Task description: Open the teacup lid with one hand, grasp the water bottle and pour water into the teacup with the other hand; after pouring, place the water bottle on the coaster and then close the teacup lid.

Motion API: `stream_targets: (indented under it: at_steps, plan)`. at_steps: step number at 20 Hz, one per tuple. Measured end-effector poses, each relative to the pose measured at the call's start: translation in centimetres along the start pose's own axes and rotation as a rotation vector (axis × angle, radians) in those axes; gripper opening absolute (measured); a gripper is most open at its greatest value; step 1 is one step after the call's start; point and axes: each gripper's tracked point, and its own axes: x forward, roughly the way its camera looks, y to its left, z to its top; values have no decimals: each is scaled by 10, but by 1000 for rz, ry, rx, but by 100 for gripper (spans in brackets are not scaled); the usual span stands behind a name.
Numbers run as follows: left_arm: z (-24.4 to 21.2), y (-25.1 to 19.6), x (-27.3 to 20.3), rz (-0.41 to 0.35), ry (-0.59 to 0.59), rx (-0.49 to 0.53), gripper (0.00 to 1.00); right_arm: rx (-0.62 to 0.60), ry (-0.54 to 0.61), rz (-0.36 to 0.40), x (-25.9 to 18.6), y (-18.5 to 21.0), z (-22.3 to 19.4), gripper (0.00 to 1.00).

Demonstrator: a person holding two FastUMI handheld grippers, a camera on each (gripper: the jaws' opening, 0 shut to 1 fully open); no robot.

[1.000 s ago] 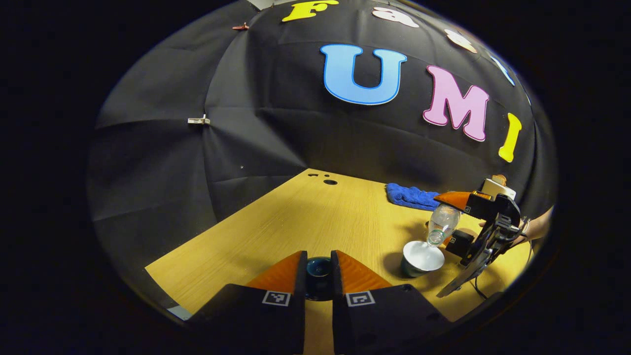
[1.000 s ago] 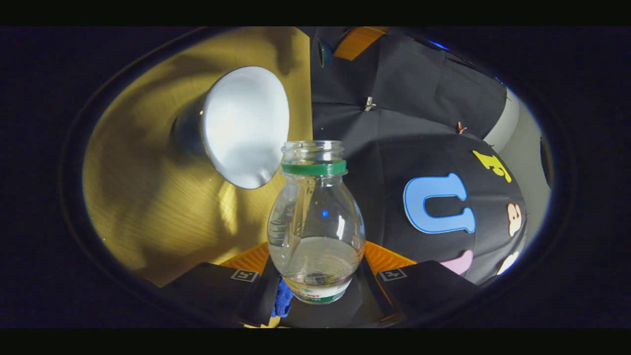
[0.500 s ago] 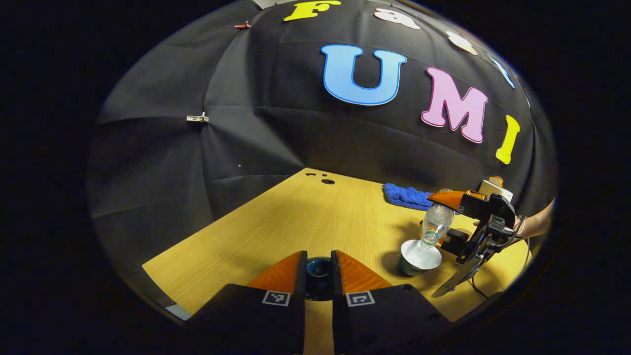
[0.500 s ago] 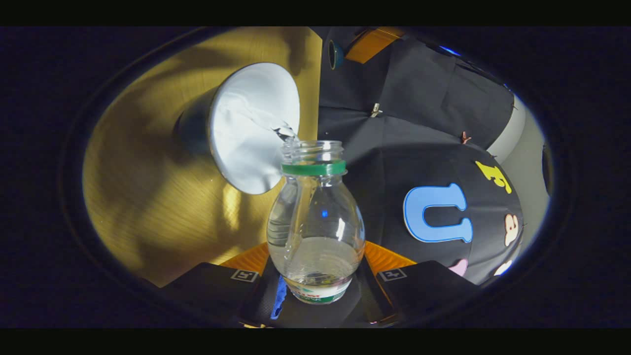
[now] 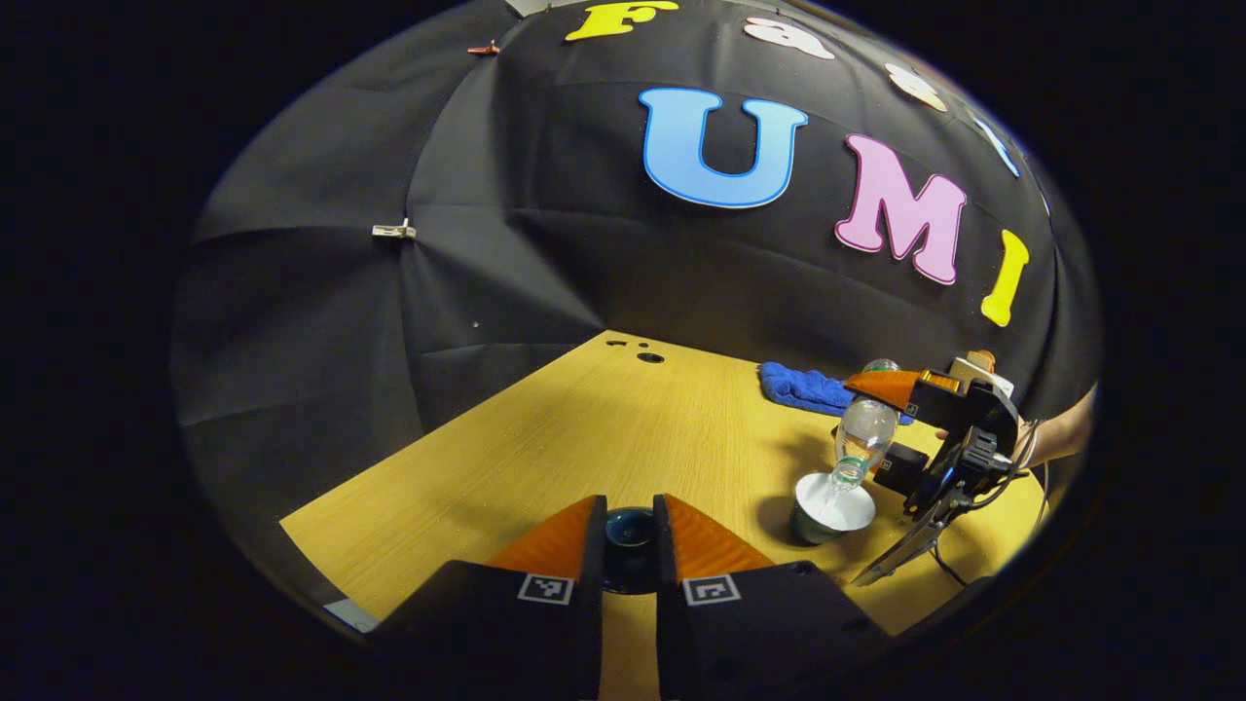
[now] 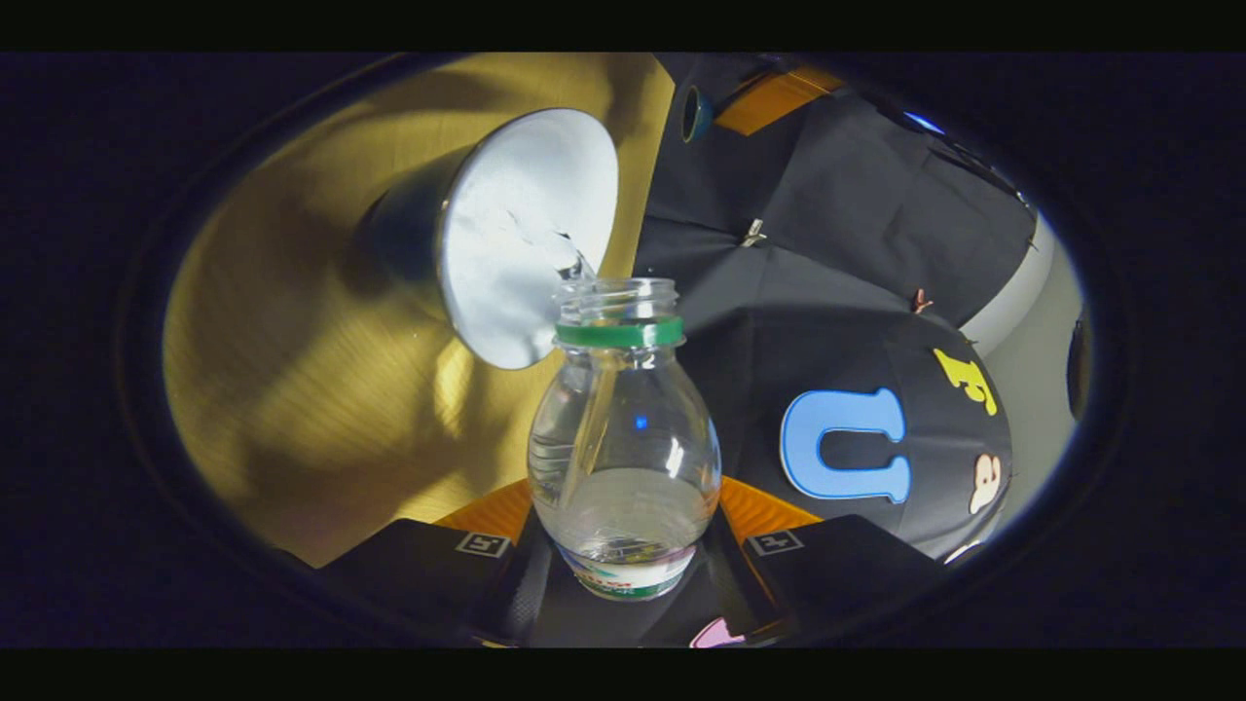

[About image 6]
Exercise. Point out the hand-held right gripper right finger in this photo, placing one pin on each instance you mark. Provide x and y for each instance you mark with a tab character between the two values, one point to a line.
847	570

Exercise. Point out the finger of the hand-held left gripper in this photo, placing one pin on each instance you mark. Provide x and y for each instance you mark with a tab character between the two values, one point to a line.
774	97

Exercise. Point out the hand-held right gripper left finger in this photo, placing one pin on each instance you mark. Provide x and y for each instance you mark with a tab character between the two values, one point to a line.
419	570

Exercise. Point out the clear plastic water bottle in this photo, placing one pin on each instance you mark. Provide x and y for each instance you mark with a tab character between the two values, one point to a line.
623	419

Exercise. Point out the silver metal clip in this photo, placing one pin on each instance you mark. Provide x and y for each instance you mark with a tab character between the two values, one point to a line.
751	233

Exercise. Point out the black backdrop cloth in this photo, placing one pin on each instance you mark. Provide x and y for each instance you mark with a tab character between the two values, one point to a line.
827	243

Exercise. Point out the red metal clip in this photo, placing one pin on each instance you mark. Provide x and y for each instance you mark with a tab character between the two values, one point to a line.
921	301

